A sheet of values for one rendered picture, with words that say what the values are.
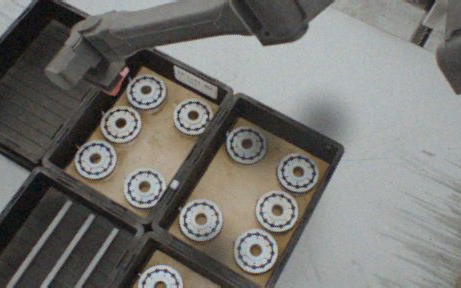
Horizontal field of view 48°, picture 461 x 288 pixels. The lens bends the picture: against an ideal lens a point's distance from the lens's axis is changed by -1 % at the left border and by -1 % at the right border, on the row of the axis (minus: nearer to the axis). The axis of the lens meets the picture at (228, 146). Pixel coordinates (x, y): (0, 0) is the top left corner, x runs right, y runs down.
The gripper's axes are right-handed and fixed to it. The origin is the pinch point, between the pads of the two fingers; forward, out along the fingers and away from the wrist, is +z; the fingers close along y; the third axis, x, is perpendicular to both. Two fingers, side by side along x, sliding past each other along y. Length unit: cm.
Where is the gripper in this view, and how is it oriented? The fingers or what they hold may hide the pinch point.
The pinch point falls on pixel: (103, 84)
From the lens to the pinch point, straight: 117.0
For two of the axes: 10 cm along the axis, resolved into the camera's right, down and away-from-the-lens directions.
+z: -0.5, 3.7, 9.3
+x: 5.1, -7.9, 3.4
